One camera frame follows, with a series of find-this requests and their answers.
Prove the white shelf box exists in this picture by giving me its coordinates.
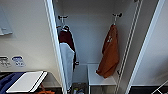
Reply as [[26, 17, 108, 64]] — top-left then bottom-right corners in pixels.
[[86, 63, 118, 94]]

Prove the orange garment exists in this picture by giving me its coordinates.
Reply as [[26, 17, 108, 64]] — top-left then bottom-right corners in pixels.
[[95, 23, 121, 80]]

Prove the white flat board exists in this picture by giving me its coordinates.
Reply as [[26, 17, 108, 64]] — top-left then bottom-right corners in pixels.
[[5, 70, 49, 94]]

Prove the orange stand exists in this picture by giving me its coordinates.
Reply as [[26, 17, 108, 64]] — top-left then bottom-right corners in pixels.
[[34, 84, 56, 94]]

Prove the blue white wall sticker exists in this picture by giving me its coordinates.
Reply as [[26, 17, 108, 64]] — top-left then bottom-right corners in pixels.
[[11, 55, 26, 68]]

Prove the white wall-mounted box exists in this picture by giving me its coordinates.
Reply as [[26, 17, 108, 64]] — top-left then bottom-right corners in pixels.
[[0, 6, 14, 36]]

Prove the small black fitting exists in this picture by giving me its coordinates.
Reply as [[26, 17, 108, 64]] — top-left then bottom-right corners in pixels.
[[116, 69, 122, 77]]

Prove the black wall hook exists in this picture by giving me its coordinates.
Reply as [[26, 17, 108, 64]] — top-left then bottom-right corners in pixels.
[[112, 12, 123, 19], [57, 14, 70, 21]]

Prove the white wardrobe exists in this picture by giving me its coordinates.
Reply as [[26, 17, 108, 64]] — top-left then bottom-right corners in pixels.
[[49, 0, 143, 94]]

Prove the white hanger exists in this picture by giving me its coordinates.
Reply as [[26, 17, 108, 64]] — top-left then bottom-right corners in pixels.
[[112, 16, 117, 26], [55, 19, 73, 35]]

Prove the dark floor clutter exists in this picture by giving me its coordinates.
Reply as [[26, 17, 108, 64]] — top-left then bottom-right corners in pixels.
[[71, 83, 89, 94]]

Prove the maroon white jacket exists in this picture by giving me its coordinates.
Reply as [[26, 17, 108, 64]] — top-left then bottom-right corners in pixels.
[[57, 29, 80, 93]]

